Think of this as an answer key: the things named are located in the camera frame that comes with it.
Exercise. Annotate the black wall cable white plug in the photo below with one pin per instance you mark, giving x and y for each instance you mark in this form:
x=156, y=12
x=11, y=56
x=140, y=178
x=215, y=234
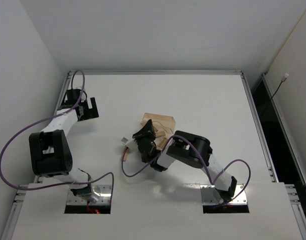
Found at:
x=283, y=79

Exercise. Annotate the transparent amber plastic box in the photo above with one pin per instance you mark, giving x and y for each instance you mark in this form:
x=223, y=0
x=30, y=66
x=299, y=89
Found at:
x=161, y=123

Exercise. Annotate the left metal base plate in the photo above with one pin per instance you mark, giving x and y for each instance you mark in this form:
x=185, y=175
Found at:
x=103, y=193

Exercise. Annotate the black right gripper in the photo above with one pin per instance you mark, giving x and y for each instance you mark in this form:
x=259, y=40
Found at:
x=144, y=136

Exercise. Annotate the metal base plate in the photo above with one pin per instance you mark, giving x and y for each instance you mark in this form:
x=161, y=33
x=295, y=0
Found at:
x=103, y=193
x=211, y=197

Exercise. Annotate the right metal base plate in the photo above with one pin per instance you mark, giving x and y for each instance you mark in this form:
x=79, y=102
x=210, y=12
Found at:
x=211, y=197

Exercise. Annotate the plain light wood block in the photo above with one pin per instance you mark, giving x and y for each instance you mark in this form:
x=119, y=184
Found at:
x=125, y=154

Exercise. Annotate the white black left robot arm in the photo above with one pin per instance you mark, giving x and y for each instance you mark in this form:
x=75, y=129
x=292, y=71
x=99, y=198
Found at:
x=50, y=153

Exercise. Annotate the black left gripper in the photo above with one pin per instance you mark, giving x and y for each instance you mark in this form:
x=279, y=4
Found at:
x=87, y=113

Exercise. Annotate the aluminium table frame rail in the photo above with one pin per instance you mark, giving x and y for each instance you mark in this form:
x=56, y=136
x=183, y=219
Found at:
x=163, y=72

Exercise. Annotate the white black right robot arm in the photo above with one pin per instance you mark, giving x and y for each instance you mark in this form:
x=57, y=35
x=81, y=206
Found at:
x=190, y=149

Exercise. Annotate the wood block with engraved text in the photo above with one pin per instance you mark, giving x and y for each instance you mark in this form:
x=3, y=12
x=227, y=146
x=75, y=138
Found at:
x=162, y=142

